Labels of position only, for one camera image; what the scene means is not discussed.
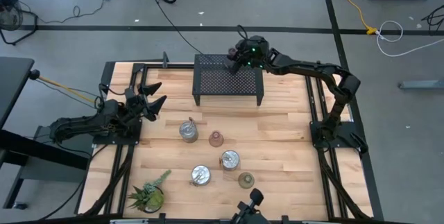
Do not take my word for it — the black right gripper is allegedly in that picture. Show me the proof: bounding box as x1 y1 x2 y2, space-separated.
225 35 271 76

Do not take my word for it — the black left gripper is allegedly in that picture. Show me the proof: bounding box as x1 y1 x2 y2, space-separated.
123 81 168 123

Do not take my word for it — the tin candle holder orange label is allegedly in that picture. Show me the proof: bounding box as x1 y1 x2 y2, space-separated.
178 116 200 144

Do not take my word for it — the pink glass candle holder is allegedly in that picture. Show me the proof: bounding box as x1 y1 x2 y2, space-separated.
208 130 225 148

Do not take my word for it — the tin candle holder pale label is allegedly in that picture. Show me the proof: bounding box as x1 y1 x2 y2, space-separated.
219 149 241 172

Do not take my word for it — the green glass candle holder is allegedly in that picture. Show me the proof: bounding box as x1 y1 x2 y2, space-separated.
237 171 255 189

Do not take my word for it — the yellow stick with black knob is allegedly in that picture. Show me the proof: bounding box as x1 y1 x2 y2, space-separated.
28 69 99 104

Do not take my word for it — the plain silver tin candle holder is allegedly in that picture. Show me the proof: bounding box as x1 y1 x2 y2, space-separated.
189 164 212 188

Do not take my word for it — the black perforated metal riser shelf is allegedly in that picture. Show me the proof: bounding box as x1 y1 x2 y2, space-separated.
192 53 265 107

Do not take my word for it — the green succulent plant in pot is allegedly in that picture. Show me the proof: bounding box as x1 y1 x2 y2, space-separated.
127 169 173 214

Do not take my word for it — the black desk top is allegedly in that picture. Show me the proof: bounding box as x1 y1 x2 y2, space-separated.
0 56 35 128

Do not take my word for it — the black floor fan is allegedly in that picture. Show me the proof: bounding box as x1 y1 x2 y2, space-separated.
0 0 40 46

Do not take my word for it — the grey desk foot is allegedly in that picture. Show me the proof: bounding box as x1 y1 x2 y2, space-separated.
398 79 444 91

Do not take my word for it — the black aluminium rig frame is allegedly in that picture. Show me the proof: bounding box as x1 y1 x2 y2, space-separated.
76 51 385 224

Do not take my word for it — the long black floor cable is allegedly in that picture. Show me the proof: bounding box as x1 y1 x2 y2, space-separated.
142 0 196 55

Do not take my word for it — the black desk frame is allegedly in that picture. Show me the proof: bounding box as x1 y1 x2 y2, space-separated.
0 128 90 211

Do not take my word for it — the yellow extension cable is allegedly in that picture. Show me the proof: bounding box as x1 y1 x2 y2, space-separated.
340 0 379 36

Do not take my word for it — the black table-level camera mount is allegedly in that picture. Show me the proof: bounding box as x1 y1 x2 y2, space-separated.
230 187 271 224

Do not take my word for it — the white cable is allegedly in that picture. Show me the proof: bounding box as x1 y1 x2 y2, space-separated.
375 19 444 58

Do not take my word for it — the bundle of black cables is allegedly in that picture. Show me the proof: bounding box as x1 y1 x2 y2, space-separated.
420 4 444 33

